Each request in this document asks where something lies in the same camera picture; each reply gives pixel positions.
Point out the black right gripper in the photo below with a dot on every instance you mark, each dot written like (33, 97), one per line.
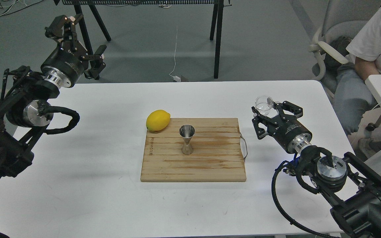
(290, 134)

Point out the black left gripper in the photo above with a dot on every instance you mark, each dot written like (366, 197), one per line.
(62, 68)

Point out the small clear glass beaker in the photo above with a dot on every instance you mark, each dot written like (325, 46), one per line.
(264, 104)

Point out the steel double jigger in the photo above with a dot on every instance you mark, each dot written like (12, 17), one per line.
(187, 132)

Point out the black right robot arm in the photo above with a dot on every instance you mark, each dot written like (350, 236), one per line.
(351, 187)

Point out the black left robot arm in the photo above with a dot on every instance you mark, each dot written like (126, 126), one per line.
(25, 113)

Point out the wooden cutting board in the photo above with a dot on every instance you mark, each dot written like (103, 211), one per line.
(216, 156)

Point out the yellow lemon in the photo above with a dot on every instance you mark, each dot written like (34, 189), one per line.
(158, 120)

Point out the white office chair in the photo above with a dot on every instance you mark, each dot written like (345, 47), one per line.
(342, 18)

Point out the person in white shirt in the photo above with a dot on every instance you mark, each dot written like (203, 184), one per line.
(352, 98)

